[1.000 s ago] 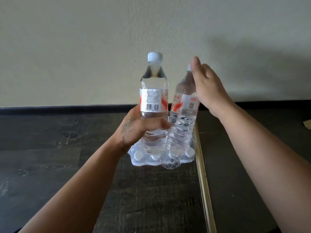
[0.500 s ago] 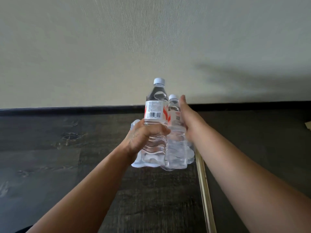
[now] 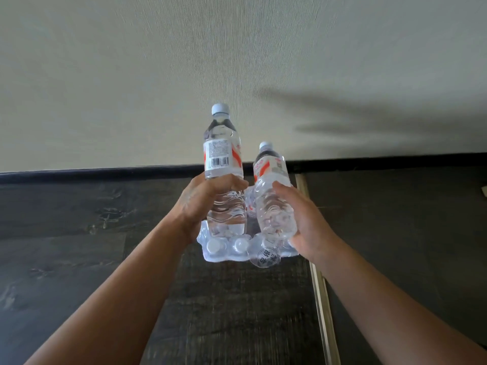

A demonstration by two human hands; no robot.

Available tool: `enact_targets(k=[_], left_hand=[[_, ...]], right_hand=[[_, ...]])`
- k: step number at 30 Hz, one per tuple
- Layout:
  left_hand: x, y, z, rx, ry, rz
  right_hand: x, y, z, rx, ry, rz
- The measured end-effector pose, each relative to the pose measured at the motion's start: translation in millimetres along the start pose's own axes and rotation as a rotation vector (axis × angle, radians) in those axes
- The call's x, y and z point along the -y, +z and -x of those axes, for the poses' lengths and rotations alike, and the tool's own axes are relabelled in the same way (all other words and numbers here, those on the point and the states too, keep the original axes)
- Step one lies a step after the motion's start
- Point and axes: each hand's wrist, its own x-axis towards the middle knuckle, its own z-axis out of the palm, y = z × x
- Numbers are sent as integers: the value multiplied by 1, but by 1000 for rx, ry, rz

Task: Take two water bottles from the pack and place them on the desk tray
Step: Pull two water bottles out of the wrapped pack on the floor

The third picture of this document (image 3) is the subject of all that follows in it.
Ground person's right hand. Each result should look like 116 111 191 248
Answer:
272 181 345 264

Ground person's left hand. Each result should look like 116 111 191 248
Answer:
168 172 250 245

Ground clear water bottle red label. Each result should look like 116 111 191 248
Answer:
252 141 298 242

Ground clear water bottle barcode label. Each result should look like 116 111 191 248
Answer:
203 103 248 238

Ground person's right forearm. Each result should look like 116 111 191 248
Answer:
315 239 487 365

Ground person's left forearm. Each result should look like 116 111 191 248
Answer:
24 218 189 365

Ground shrink-wrapped pack of water bottles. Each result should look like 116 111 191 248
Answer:
196 184 300 269

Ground metal floor threshold strip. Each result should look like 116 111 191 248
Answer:
295 173 341 365

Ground black baseboard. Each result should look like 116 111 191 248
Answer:
0 152 487 185

